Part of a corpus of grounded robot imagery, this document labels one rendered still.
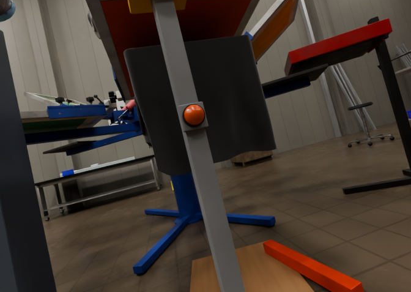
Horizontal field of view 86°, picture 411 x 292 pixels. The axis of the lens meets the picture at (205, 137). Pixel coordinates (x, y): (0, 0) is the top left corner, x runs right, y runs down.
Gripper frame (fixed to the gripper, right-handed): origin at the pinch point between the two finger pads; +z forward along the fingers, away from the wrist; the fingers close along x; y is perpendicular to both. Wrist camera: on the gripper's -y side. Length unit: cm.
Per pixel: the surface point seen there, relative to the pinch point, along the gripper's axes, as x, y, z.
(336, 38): 139, -31, -4
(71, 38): -116, -434, -336
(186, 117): 14, 40, 48
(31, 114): -48, -46, 6
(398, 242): 97, -6, 108
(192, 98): 16, 37, 44
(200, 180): 14, 35, 60
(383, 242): 94, -10, 108
